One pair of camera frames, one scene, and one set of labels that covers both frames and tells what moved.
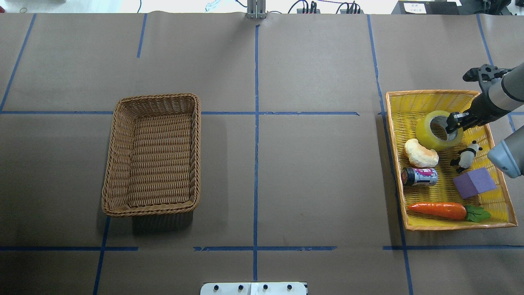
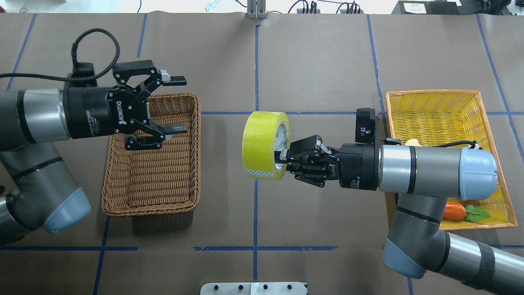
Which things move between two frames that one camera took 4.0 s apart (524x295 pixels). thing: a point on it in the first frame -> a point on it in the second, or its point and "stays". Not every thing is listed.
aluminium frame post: [256, 9] stays
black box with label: [428, 7] stays
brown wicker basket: [153, 164] stays
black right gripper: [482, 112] -> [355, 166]
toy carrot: [449, 211] stays
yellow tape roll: [424, 135] -> [263, 133]
